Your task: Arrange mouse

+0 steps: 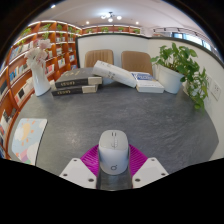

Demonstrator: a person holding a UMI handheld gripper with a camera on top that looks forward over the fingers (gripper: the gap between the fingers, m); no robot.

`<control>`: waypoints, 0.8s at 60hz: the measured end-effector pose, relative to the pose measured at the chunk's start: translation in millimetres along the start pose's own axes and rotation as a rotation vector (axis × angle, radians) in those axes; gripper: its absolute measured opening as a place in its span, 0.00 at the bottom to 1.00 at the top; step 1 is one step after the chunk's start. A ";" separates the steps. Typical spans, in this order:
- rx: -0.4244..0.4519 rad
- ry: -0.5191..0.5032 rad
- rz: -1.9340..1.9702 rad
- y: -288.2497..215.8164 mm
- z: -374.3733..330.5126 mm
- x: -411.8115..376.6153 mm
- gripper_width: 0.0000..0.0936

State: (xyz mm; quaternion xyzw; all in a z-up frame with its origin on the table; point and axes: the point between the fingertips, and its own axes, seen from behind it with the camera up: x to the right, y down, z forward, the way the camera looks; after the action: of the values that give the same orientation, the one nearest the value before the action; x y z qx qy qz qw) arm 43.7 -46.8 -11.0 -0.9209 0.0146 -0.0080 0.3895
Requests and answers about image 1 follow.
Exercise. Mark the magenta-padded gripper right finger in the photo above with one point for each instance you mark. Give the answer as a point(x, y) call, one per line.
point(151, 170)

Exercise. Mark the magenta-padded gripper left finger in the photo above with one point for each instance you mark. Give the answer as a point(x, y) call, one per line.
point(76, 171)

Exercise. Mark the white computer mouse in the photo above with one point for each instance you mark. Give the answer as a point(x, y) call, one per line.
point(113, 153)

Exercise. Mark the pastel cartoon print mouse pad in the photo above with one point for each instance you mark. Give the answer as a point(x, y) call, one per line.
point(28, 138)

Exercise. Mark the thin dark hardcover book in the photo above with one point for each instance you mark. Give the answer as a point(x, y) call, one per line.
point(71, 90)

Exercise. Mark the white book with blue cover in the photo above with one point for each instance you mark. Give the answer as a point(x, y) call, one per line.
point(148, 85)

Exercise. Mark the green potted plant white pot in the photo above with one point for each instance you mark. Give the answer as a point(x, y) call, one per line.
point(171, 78)

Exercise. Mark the thick dark hardcover book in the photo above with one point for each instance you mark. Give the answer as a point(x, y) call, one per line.
point(76, 76)

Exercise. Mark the white vase with pink flowers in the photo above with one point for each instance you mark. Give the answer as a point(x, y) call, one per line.
point(40, 80)

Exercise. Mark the thick white book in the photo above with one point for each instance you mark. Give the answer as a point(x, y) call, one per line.
point(113, 73)

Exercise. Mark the tan upholstered chair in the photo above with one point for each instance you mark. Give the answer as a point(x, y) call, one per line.
point(99, 57)
point(136, 61)

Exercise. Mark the orange wooden bookshelf unit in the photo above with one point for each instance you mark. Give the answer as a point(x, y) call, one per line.
point(18, 70)

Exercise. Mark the window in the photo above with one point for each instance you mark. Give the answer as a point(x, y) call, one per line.
point(193, 39)

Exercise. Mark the multi-bulb ceiling lamp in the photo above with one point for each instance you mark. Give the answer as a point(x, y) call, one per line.
point(110, 17)

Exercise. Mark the recessed ceiling spotlights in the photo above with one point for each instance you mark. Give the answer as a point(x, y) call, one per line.
point(53, 6)

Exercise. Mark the white wall socket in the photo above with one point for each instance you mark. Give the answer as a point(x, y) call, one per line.
point(216, 91)

